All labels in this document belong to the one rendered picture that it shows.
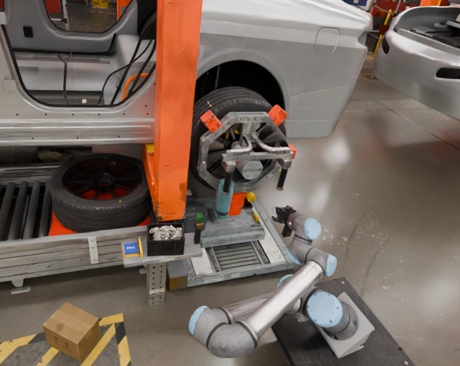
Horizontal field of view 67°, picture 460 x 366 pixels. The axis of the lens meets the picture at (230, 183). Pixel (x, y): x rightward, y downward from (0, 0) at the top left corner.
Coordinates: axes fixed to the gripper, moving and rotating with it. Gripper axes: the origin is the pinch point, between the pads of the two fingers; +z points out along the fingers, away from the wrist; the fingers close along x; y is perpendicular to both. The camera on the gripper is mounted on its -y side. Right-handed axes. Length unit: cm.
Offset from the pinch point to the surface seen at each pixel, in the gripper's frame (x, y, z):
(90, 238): 95, -11, 48
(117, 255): 80, -27, 55
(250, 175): 5.9, 21.0, 14.6
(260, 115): -2, 55, 15
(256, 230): -22, -31, 61
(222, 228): 7, -24, 58
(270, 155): -1.2, 33.3, 3.2
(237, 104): 9, 62, 21
